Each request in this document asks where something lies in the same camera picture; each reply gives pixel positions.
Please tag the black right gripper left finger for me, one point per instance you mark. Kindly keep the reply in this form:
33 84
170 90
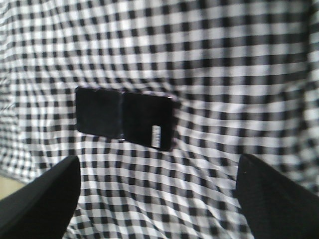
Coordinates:
43 208

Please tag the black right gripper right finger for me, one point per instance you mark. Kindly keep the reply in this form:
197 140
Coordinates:
274 206

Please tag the black smartphone with pink frame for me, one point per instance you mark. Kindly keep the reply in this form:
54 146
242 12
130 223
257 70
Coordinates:
143 119

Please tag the black white checkered duvet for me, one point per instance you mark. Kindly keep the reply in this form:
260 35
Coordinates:
246 73

